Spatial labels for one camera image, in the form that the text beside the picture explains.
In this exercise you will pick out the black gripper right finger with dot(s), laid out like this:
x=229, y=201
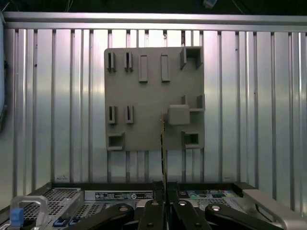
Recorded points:
x=182, y=215

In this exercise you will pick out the black PC case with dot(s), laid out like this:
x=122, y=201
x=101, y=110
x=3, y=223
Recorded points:
x=72, y=185

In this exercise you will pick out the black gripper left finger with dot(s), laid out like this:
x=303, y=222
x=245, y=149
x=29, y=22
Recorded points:
x=153, y=215

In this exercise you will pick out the silver power supply unit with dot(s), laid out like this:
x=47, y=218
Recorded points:
x=60, y=201

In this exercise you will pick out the grey parts rack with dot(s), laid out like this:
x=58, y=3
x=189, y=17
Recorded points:
x=148, y=100

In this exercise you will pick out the green RAM stick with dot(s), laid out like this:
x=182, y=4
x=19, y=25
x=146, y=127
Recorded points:
x=163, y=148

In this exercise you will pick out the blue case latch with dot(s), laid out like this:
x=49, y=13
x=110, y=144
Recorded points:
x=16, y=215

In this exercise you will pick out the blue plastic tab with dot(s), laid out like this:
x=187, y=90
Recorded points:
x=75, y=221
x=60, y=222

